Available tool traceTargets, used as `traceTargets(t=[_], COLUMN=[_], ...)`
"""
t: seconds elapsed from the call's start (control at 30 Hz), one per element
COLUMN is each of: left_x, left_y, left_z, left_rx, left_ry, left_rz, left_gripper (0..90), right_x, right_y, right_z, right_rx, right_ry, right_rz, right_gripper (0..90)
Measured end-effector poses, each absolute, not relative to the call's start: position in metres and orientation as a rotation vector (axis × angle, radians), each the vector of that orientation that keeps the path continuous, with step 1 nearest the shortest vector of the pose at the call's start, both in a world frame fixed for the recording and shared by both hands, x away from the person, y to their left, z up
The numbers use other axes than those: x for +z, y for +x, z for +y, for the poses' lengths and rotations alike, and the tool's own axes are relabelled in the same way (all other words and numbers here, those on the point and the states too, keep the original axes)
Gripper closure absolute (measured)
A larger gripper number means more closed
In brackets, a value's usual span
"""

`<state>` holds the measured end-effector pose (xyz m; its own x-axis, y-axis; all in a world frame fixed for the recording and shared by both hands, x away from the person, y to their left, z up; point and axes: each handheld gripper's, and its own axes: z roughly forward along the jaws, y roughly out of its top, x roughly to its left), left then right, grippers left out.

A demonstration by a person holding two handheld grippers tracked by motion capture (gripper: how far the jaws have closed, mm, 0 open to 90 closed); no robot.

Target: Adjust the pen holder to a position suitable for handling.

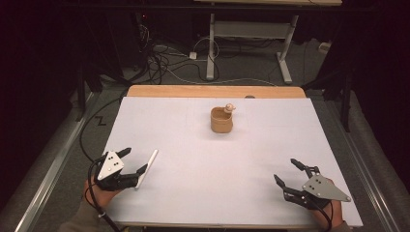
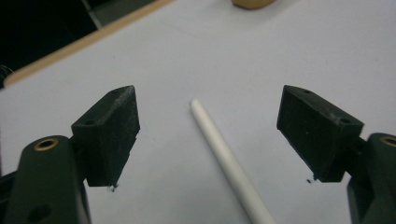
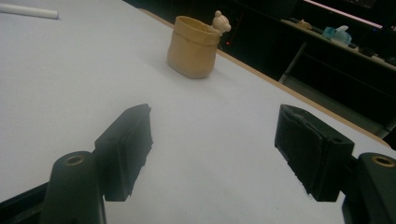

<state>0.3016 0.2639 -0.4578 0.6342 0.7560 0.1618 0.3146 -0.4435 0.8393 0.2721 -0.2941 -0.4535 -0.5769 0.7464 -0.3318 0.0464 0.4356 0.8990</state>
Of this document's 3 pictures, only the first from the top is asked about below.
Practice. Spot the aluminium floor rail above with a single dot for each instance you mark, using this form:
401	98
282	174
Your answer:
48	180
370	180

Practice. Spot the white stick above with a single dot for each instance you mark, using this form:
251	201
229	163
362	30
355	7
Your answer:
147	167

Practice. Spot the person's left hand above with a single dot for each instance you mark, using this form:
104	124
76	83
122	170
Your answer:
100	195

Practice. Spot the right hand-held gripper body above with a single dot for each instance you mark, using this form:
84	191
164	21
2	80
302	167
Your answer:
324	189

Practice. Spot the person's right hand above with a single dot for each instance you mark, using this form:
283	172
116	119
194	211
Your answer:
332	215

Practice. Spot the tan cup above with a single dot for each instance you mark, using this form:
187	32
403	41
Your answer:
221	122

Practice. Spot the small tan figurine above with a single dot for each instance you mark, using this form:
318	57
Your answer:
229	108

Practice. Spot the white power adapter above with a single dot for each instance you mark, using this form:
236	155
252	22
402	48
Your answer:
192	55

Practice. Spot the white table cover sheet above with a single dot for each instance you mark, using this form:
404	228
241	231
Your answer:
206	161

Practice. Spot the white box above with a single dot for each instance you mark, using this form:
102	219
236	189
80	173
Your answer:
324	47

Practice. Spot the black metal stand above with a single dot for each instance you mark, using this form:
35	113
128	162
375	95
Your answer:
81	96
345	103

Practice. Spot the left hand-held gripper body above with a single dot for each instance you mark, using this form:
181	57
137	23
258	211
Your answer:
110	165

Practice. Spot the white metal desk frame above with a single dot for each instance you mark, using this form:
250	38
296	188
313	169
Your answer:
251	30

